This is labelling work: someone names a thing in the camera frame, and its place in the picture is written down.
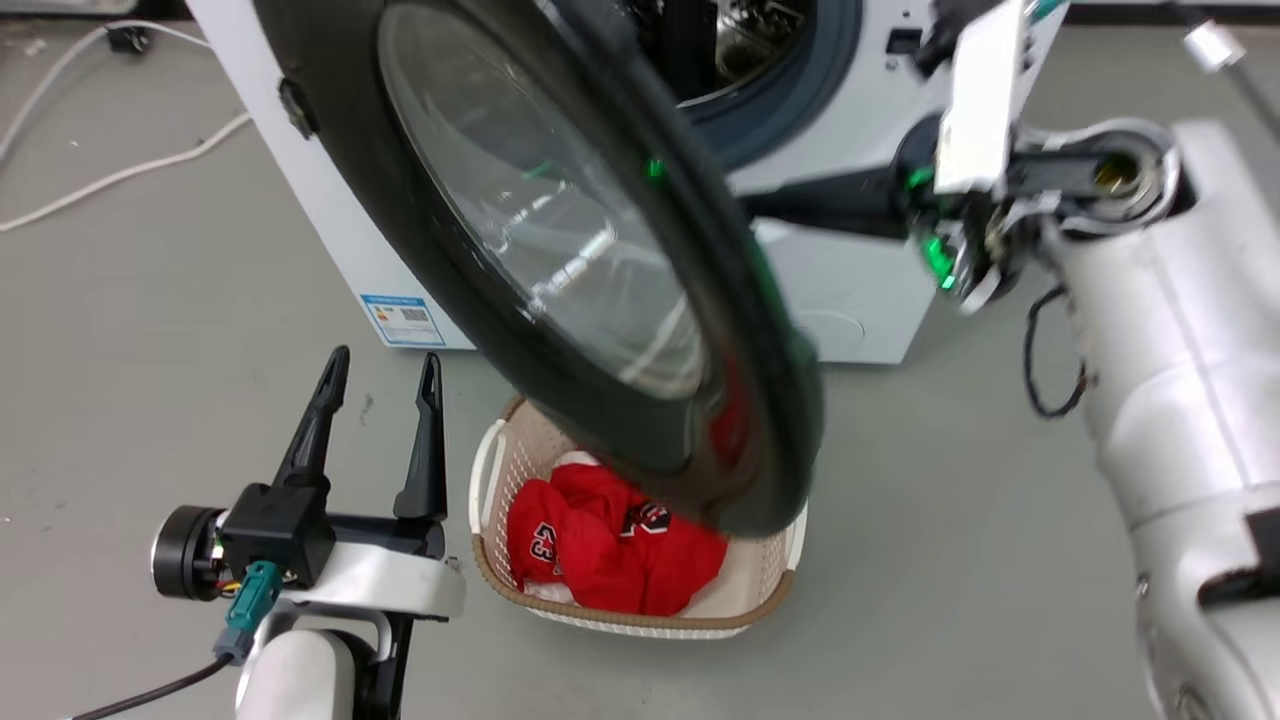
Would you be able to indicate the blue energy label sticker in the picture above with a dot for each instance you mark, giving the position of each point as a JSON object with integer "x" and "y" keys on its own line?
{"x": 404, "y": 320}

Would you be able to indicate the white washing machine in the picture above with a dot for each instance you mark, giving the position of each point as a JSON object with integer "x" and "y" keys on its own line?
{"x": 860, "y": 290}

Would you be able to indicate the white wrist camera mount plate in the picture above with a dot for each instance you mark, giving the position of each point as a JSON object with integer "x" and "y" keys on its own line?
{"x": 980, "y": 100}

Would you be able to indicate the red basketball jersey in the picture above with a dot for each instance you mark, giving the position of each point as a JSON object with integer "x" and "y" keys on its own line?
{"x": 600, "y": 550}

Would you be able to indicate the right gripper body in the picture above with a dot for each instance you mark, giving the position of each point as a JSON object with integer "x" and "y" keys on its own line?
{"x": 950, "y": 250}

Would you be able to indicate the black round glass washer door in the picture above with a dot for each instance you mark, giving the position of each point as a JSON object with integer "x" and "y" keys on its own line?
{"x": 420, "y": 330}

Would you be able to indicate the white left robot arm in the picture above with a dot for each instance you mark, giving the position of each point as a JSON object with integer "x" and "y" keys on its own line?
{"x": 300, "y": 670}

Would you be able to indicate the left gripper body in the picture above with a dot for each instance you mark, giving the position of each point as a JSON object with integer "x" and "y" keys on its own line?
{"x": 280, "y": 530}

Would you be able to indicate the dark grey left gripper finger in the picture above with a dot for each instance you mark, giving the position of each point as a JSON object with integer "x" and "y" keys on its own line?
{"x": 312, "y": 430}
{"x": 428, "y": 450}

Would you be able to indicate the black floor plug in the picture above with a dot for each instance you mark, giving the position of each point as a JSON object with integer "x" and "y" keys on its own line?
{"x": 127, "y": 39}

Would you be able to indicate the white garment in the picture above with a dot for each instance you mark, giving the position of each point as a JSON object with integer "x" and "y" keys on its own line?
{"x": 548, "y": 593}

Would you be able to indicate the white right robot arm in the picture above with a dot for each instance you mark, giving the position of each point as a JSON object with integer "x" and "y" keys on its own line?
{"x": 1180, "y": 380}

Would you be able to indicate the beige woven laundry basket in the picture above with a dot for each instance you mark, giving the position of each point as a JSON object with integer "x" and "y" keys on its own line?
{"x": 745, "y": 600}

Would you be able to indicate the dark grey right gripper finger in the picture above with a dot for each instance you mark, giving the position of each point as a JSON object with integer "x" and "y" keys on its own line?
{"x": 830, "y": 202}

